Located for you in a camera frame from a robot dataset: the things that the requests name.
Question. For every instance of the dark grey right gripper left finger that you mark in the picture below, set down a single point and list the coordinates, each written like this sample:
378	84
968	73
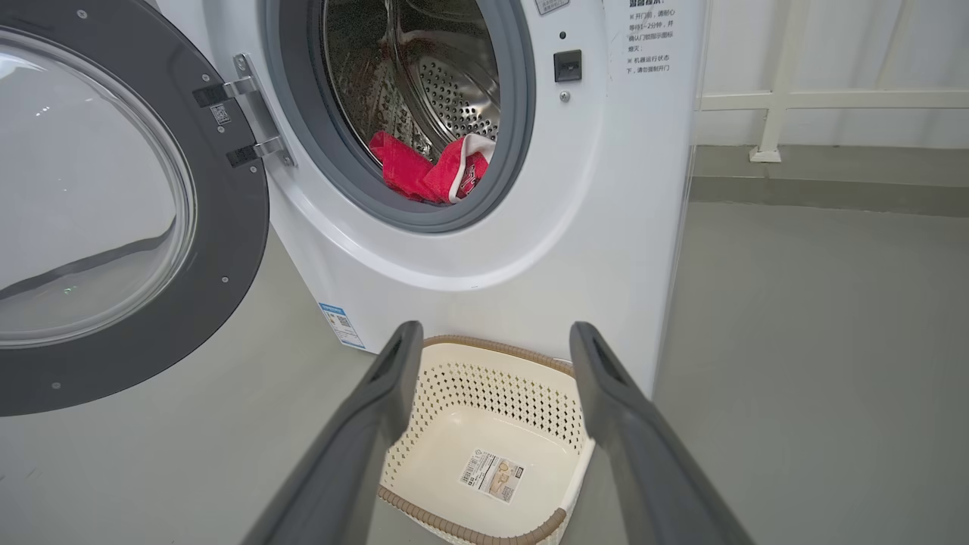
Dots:
341	477

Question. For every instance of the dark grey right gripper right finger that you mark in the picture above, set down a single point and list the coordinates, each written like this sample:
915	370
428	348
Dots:
658	477

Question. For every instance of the washing machine door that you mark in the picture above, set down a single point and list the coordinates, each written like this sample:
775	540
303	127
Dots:
227	250

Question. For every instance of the red and white garment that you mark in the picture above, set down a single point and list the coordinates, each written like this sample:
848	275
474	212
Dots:
409	170

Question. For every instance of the white printed product label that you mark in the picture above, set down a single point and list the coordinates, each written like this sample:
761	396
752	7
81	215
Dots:
492	477

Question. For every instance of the cream perforated laundry basket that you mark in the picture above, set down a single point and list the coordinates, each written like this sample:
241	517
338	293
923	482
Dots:
484	424

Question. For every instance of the white front-load washing machine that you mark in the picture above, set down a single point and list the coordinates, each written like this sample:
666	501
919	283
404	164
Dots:
530	227

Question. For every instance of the metal washing machine door hinge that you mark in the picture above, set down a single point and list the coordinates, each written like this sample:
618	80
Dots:
257	113

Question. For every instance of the stainless steel washing machine drum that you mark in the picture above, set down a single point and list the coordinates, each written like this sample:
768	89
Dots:
454	91

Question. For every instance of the blue energy label sticker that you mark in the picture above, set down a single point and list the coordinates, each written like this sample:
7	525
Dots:
342	325

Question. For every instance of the printed text instruction sticker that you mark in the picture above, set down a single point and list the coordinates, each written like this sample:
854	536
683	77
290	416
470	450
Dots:
651	38

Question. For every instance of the white metal railing frame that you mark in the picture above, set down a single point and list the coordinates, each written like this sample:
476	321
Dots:
780	98

